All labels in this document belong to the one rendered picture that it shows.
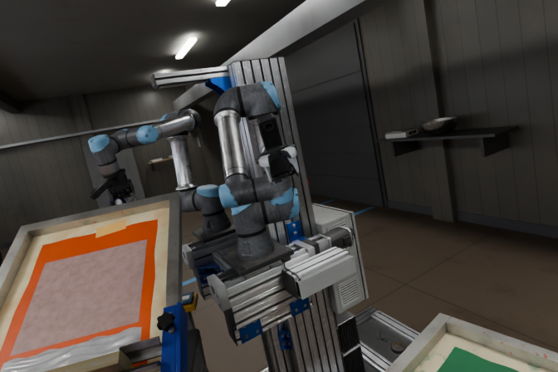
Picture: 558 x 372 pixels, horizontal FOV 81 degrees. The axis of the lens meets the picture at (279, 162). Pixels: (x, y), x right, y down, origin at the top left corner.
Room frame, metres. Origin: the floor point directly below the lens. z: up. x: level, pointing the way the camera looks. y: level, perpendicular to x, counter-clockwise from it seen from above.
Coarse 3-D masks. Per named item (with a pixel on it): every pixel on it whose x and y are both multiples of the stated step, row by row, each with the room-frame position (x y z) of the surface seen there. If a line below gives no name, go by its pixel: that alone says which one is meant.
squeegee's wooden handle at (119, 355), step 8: (120, 352) 0.72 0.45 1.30; (88, 360) 0.71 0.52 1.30; (96, 360) 0.70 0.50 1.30; (104, 360) 0.70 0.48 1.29; (112, 360) 0.70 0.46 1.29; (120, 360) 0.71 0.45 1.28; (128, 360) 0.74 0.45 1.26; (56, 368) 0.70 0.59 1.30; (64, 368) 0.70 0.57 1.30; (72, 368) 0.70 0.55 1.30; (80, 368) 0.69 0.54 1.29; (88, 368) 0.69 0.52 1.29; (96, 368) 0.69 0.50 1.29; (104, 368) 0.69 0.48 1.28; (112, 368) 0.70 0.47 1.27; (120, 368) 0.71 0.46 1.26; (128, 368) 0.73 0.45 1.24
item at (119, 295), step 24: (120, 240) 1.13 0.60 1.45; (144, 240) 1.12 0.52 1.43; (96, 264) 1.06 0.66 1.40; (120, 264) 1.05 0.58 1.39; (144, 264) 1.04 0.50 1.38; (96, 288) 0.98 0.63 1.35; (120, 288) 0.97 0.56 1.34; (144, 288) 0.96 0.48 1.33; (96, 312) 0.91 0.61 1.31; (120, 312) 0.90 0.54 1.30; (144, 312) 0.90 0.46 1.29; (96, 336) 0.85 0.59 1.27; (144, 336) 0.84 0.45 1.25
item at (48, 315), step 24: (72, 240) 1.16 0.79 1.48; (96, 240) 1.15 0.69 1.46; (48, 264) 1.08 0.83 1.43; (72, 264) 1.07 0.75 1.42; (48, 288) 1.00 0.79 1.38; (72, 288) 0.99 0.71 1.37; (24, 312) 0.94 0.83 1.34; (48, 312) 0.93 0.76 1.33; (72, 312) 0.92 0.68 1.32; (24, 336) 0.87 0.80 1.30; (48, 336) 0.87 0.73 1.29; (72, 336) 0.86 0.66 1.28; (0, 360) 0.82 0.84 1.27
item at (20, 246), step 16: (176, 192) 1.27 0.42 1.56; (112, 208) 1.23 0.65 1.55; (128, 208) 1.22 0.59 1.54; (144, 208) 1.23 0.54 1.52; (176, 208) 1.19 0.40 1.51; (32, 224) 1.20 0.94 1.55; (48, 224) 1.19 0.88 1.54; (64, 224) 1.19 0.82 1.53; (80, 224) 1.21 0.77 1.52; (176, 224) 1.12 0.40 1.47; (16, 240) 1.14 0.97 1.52; (176, 240) 1.06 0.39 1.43; (16, 256) 1.08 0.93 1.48; (176, 256) 1.01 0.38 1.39; (0, 272) 1.03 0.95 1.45; (16, 272) 1.06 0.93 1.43; (176, 272) 0.96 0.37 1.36; (0, 288) 0.98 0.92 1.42; (176, 288) 0.91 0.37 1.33; (0, 304) 0.96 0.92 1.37; (176, 304) 0.87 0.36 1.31
